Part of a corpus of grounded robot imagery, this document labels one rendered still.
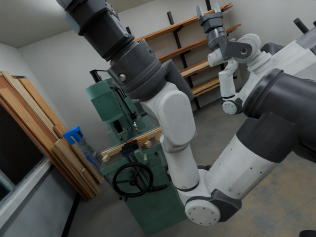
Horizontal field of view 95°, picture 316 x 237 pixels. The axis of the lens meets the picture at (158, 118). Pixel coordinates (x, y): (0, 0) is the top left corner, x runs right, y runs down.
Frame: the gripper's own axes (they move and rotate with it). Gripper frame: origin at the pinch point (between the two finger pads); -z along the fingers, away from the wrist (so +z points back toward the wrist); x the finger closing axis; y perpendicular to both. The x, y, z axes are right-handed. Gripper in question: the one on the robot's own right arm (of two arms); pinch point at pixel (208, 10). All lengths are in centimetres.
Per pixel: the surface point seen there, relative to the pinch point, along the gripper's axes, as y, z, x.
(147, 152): 57, 68, 43
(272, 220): 35, 153, -33
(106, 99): 55, 18, 60
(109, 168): 64, 70, 75
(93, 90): 53, 10, 67
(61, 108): 295, -33, 160
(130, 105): 80, 25, 42
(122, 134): 67, 48, 57
